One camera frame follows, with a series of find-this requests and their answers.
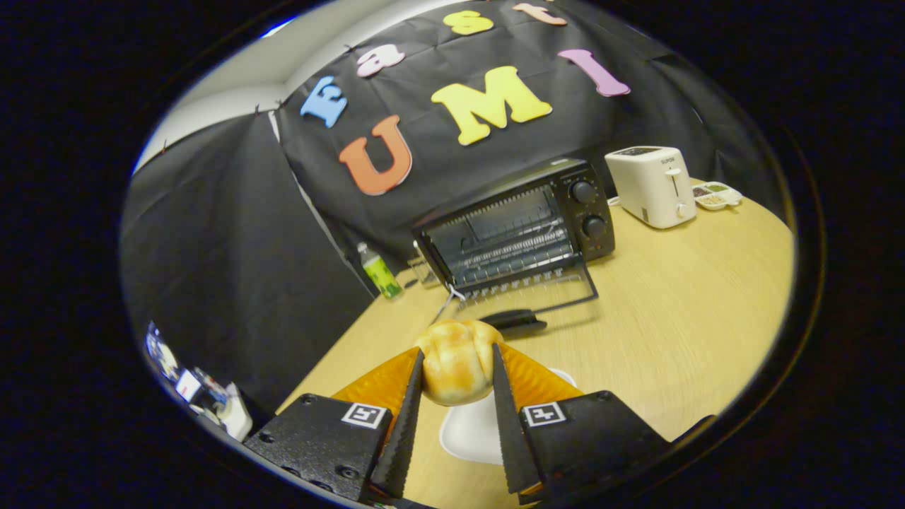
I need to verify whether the dark cluttered equipment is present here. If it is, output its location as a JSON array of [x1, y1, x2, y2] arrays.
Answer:
[[145, 322, 230, 425]]

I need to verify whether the green label water bottle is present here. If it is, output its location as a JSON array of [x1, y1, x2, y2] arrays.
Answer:
[[357, 242, 404, 300]]

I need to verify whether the clear glass container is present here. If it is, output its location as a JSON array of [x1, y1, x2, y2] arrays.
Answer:
[[407, 244, 440, 288]]

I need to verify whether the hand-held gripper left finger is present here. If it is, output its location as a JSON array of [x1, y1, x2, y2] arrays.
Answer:
[[244, 346, 425, 504]]

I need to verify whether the white box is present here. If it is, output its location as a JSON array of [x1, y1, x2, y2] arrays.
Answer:
[[219, 382, 254, 443]]

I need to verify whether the white divided snack dish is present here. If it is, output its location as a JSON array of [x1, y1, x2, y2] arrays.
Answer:
[[691, 182, 744, 212]]

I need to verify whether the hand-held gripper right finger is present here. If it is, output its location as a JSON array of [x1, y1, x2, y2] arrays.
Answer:
[[491, 343, 672, 506]]

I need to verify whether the golden bread roll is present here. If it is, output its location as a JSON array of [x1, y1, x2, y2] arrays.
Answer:
[[414, 319, 506, 407]]

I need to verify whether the white toaster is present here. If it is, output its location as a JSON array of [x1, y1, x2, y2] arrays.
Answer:
[[605, 146, 698, 230]]

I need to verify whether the white plate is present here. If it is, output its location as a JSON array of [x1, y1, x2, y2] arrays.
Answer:
[[439, 368, 577, 466]]

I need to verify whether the black toaster oven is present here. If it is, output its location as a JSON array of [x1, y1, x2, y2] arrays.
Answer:
[[412, 157, 617, 334]]

